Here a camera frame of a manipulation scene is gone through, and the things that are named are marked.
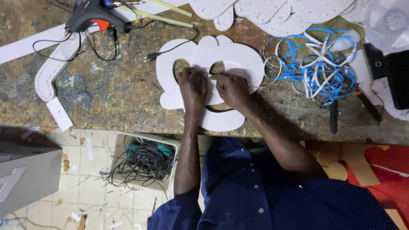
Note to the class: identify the person's right hand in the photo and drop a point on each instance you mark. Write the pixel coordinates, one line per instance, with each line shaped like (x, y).
(233, 89)

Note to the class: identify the person's left hand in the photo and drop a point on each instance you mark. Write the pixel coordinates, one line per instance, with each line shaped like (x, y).
(192, 85)

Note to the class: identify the person's left fingers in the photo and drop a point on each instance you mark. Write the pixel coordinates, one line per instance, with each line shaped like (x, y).
(190, 72)

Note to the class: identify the person's right fingers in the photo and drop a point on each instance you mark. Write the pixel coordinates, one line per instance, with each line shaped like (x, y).
(220, 78)

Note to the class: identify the white foam letter cutout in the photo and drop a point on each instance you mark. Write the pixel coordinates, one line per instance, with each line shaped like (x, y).
(211, 80)

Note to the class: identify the translucent glue stick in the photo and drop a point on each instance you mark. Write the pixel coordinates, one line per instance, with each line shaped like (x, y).
(156, 17)
(169, 7)

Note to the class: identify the heap of white foam letters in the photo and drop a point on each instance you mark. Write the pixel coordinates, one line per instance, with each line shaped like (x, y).
(274, 12)

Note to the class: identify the tangle of blue white strips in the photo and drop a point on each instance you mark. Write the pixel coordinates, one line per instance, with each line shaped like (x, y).
(314, 65)

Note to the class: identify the black hot glue gun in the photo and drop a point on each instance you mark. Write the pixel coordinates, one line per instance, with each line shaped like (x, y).
(96, 17)

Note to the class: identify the blue work shirt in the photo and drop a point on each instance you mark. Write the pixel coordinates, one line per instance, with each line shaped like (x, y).
(265, 191)

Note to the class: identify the small white foam rectangle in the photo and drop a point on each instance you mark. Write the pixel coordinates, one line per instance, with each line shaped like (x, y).
(59, 114)

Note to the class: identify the curved white foam piece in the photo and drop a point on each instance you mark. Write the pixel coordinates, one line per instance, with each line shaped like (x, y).
(51, 73)

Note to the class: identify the long white foam strip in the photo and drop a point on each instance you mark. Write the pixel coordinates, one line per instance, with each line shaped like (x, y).
(48, 40)

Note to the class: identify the black mobile phone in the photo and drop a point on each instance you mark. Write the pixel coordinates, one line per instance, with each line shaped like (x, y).
(374, 60)

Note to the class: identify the red and tan board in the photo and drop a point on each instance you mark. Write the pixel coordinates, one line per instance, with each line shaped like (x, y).
(367, 172)

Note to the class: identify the black rectangular case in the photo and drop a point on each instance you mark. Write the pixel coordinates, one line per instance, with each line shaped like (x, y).
(399, 80)

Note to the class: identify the grey cardboard box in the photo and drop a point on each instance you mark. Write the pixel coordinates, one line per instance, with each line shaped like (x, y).
(27, 169)

